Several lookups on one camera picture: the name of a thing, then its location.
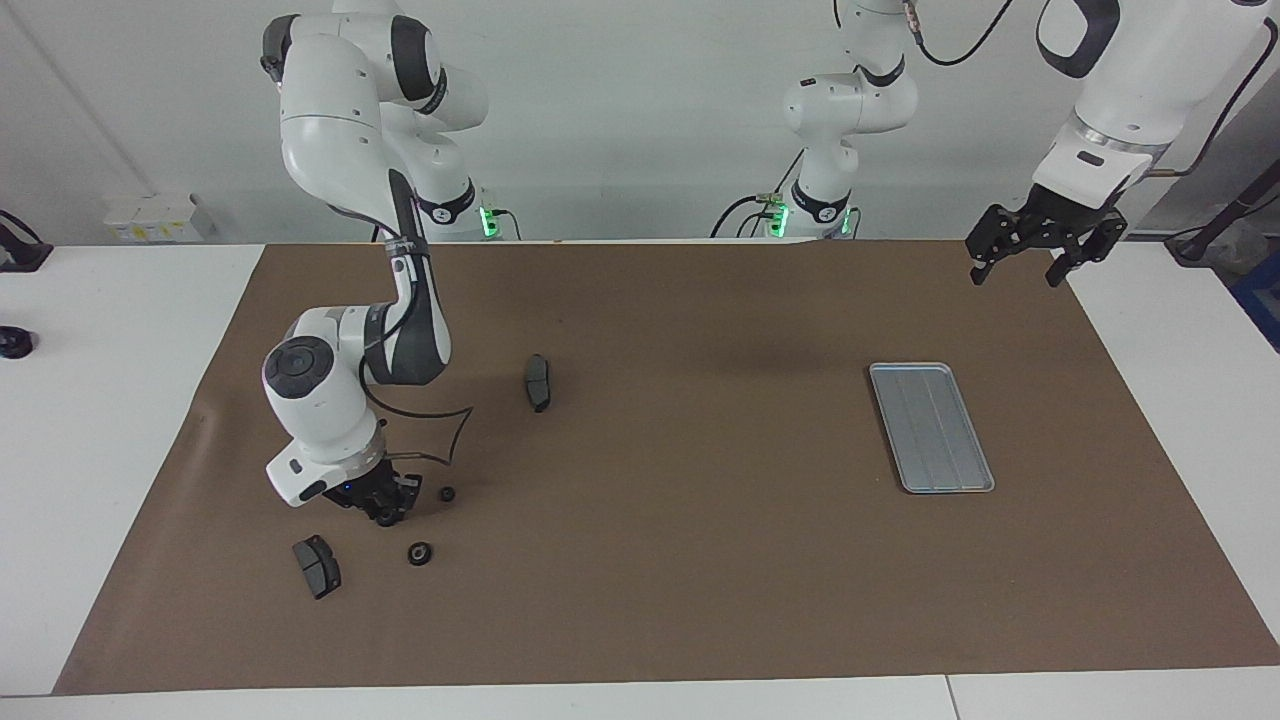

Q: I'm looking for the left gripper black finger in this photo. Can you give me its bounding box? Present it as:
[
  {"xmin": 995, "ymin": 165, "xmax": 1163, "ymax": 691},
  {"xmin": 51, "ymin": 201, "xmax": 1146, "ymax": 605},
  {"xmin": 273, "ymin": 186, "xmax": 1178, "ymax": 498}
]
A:
[
  {"xmin": 965, "ymin": 204, "xmax": 1031, "ymax": 288},
  {"xmin": 1045, "ymin": 212, "xmax": 1129, "ymax": 289}
]

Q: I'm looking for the grey metal tray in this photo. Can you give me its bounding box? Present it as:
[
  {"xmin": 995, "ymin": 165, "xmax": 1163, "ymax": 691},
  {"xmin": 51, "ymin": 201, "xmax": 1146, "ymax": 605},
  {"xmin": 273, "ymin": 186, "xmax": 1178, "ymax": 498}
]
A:
[{"xmin": 868, "ymin": 362, "xmax": 997, "ymax": 495}]

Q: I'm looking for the dark grey brake pad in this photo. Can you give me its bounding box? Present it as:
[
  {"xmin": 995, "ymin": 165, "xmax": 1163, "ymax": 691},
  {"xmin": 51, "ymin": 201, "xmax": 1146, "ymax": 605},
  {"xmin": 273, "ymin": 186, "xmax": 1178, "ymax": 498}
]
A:
[{"xmin": 292, "ymin": 535, "xmax": 343, "ymax": 601}]

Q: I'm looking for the black stand rod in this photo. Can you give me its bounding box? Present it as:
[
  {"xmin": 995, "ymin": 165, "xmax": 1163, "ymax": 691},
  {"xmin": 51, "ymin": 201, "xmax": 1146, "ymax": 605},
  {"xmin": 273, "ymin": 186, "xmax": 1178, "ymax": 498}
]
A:
[{"xmin": 1165, "ymin": 165, "xmax": 1280, "ymax": 266}]

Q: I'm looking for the blue crate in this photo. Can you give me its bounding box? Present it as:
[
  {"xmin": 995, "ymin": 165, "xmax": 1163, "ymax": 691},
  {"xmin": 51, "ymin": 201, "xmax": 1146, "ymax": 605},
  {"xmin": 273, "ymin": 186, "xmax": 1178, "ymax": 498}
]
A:
[{"xmin": 1232, "ymin": 250, "xmax": 1280, "ymax": 351}]

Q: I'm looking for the brown table mat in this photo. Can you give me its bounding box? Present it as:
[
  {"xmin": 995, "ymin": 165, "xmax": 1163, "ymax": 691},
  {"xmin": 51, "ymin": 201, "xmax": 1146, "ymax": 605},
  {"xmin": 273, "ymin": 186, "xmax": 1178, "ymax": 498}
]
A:
[{"xmin": 52, "ymin": 238, "xmax": 1280, "ymax": 696}]

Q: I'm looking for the white labelled box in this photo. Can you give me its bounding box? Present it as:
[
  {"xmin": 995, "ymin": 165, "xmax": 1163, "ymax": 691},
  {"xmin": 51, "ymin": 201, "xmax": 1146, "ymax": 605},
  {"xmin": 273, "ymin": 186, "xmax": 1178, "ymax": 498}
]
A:
[{"xmin": 103, "ymin": 193, "xmax": 216, "ymax": 243}]

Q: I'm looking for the black table clamp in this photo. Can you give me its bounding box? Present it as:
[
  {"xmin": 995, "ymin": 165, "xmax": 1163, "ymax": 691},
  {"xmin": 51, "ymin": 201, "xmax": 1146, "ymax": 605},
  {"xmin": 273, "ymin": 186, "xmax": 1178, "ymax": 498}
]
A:
[{"xmin": 0, "ymin": 210, "xmax": 53, "ymax": 273}]

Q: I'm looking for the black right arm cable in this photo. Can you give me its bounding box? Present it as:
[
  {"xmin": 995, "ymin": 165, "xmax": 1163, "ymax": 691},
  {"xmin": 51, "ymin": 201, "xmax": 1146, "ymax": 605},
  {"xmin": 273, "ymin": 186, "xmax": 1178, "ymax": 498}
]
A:
[{"xmin": 360, "ymin": 385, "xmax": 474, "ymax": 469}]

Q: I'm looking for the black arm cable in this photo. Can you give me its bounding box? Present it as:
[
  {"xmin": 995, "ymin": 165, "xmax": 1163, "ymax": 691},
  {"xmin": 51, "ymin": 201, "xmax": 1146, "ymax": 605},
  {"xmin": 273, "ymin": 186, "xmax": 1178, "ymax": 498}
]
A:
[
  {"xmin": 360, "ymin": 385, "xmax": 474, "ymax": 469},
  {"xmin": 900, "ymin": 0, "xmax": 1280, "ymax": 179}
]

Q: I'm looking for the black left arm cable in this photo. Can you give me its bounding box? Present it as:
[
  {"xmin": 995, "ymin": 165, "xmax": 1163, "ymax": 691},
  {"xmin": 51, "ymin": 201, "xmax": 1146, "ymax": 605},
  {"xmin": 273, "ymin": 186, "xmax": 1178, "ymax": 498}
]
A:
[{"xmin": 900, "ymin": 0, "xmax": 1280, "ymax": 179}]

